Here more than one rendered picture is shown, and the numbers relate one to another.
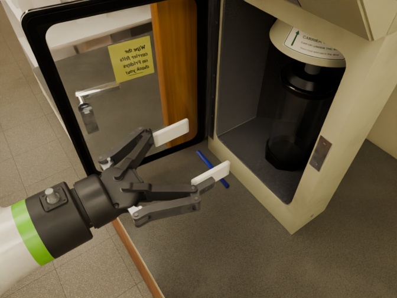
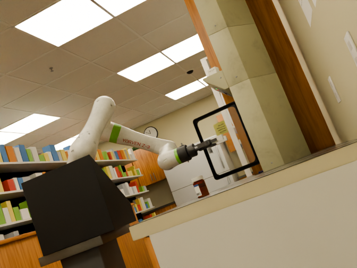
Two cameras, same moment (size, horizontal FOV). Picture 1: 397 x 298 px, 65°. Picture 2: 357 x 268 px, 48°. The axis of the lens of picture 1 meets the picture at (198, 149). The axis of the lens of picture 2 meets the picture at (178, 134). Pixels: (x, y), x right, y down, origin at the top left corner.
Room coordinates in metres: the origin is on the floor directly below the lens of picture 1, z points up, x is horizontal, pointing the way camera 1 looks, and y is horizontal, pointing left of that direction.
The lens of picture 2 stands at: (-1.26, -1.53, 0.96)
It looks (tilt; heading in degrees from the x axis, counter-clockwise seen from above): 9 degrees up; 49
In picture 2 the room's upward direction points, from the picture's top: 21 degrees counter-clockwise
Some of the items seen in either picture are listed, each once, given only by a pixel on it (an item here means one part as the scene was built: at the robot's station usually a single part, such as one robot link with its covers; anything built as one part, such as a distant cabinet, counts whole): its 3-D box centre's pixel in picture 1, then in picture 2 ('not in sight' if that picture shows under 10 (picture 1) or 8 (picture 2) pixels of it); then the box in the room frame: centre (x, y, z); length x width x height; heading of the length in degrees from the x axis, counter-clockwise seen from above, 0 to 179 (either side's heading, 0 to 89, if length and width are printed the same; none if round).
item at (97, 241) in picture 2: not in sight; (87, 243); (-0.45, 0.29, 0.92); 0.32 x 0.32 x 0.04; 36
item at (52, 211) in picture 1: (62, 216); (184, 152); (0.22, 0.19, 1.20); 0.09 x 0.06 x 0.12; 34
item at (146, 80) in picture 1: (139, 96); (225, 141); (0.50, 0.12, 1.19); 0.30 x 0.01 x 0.40; 118
